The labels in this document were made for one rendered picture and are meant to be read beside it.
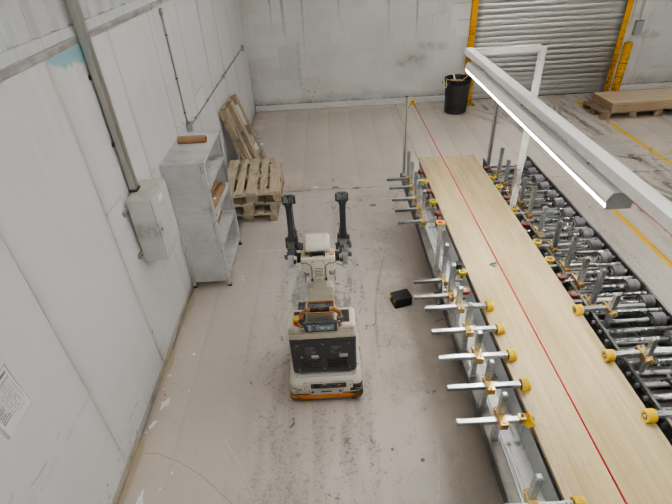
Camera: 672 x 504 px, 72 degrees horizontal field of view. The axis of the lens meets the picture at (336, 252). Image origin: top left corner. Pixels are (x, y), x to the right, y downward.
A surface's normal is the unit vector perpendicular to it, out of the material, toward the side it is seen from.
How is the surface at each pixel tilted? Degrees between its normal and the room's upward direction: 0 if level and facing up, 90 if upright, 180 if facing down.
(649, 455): 0
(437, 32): 90
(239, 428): 0
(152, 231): 90
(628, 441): 0
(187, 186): 90
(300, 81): 90
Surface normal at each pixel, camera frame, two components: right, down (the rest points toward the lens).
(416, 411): -0.05, -0.82
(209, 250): 0.03, 0.58
